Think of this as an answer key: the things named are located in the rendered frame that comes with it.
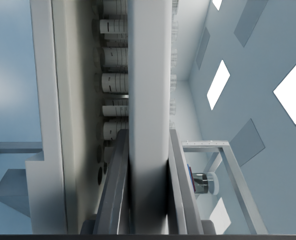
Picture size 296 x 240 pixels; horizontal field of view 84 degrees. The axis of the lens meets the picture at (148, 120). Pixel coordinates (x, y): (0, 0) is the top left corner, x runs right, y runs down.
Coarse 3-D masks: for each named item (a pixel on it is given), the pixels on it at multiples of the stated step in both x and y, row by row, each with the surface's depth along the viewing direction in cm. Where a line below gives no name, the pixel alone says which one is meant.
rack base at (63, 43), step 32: (32, 0) 7; (64, 0) 7; (32, 32) 8; (64, 32) 7; (64, 64) 7; (64, 96) 7; (96, 96) 12; (64, 128) 8; (32, 160) 8; (64, 160) 8; (96, 160) 12; (32, 192) 8; (64, 192) 8; (96, 192) 12; (32, 224) 8; (64, 224) 8
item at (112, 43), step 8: (104, 16) 12; (112, 16) 12; (120, 16) 12; (112, 72) 15; (120, 72) 15; (104, 120) 13; (112, 120) 14; (120, 120) 14; (104, 144) 14; (112, 144) 14
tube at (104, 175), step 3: (99, 168) 12; (102, 168) 12; (105, 168) 12; (108, 168) 12; (99, 171) 12; (102, 171) 12; (105, 171) 12; (99, 174) 12; (102, 174) 12; (105, 174) 12; (99, 177) 12; (102, 177) 12; (105, 177) 12; (99, 180) 12; (102, 180) 12; (99, 183) 12; (102, 183) 12
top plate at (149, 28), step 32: (128, 0) 7; (160, 0) 7; (128, 32) 7; (160, 32) 7; (128, 64) 8; (160, 64) 7; (128, 96) 8; (160, 96) 8; (160, 128) 8; (160, 160) 8; (160, 192) 8; (160, 224) 8
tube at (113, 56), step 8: (96, 48) 11; (104, 48) 11; (112, 48) 11; (120, 48) 11; (176, 48) 11; (96, 56) 11; (104, 56) 11; (112, 56) 11; (120, 56) 11; (176, 56) 11; (96, 64) 11; (104, 64) 11; (112, 64) 11; (120, 64) 11; (176, 64) 11
